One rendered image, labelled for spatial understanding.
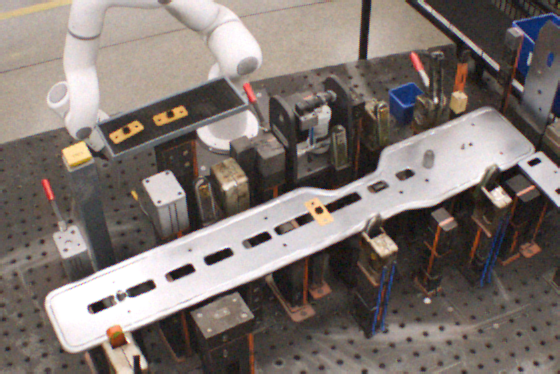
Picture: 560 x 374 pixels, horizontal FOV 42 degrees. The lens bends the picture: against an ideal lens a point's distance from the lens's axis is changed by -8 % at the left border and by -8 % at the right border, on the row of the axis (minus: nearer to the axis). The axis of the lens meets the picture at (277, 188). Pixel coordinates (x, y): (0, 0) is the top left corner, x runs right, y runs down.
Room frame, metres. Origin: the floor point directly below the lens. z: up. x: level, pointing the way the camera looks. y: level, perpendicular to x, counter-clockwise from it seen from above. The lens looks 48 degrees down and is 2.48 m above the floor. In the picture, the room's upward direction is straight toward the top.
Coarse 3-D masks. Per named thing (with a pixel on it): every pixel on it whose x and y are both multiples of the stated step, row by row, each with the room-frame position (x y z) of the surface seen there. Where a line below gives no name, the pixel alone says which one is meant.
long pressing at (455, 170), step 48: (432, 144) 1.51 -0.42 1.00; (480, 144) 1.51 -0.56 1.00; (528, 144) 1.51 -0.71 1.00; (288, 192) 1.33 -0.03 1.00; (336, 192) 1.33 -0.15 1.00; (384, 192) 1.33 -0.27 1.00; (432, 192) 1.33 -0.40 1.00; (192, 240) 1.18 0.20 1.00; (240, 240) 1.18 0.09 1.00; (288, 240) 1.18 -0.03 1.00; (336, 240) 1.18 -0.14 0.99; (96, 288) 1.03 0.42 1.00; (192, 288) 1.04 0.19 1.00; (96, 336) 0.90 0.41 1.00
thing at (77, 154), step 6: (78, 144) 1.35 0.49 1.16; (84, 144) 1.35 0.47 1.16; (66, 150) 1.33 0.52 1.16; (72, 150) 1.33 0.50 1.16; (78, 150) 1.33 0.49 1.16; (84, 150) 1.33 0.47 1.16; (66, 156) 1.31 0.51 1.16; (72, 156) 1.31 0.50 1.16; (78, 156) 1.31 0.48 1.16; (84, 156) 1.31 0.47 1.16; (90, 156) 1.31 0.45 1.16; (72, 162) 1.29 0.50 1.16; (78, 162) 1.29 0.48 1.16
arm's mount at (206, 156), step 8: (256, 96) 1.95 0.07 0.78; (264, 96) 1.95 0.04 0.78; (264, 104) 1.91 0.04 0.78; (264, 112) 1.88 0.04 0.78; (200, 144) 1.73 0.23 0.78; (200, 152) 1.70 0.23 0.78; (208, 152) 1.70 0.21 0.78; (216, 152) 1.70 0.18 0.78; (224, 152) 1.70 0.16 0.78; (200, 160) 1.67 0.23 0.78; (208, 160) 1.67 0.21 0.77; (216, 160) 1.67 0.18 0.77; (224, 160) 1.67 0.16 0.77; (200, 168) 1.63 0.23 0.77; (208, 168) 1.64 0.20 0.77; (200, 176) 1.60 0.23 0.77; (208, 176) 1.61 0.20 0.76
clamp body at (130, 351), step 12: (132, 336) 0.87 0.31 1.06; (108, 348) 0.83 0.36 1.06; (120, 348) 0.83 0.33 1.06; (132, 348) 0.83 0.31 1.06; (108, 360) 0.82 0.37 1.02; (120, 360) 0.80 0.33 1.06; (132, 360) 0.80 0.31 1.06; (144, 360) 0.81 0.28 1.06; (120, 372) 0.77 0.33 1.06; (132, 372) 0.78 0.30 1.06; (144, 372) 0.78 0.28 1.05
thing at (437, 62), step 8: (432, 56) 1.63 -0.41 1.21; (440, 56) 1.64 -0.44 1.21; (432, 64) 1.62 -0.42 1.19; (440, 64) 1.60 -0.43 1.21; (432, 72) 1.62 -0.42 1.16; (440, 72) 1.63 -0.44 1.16; (432, 80) 1.61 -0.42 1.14; (440, 80) 1.63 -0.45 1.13; (432, 88) 1.61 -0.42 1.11; (440, 88) 1.62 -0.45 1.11; (432, 96) 1.61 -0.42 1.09; (440, 96) 1.62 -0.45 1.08; (440, 104) 1.61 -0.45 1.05
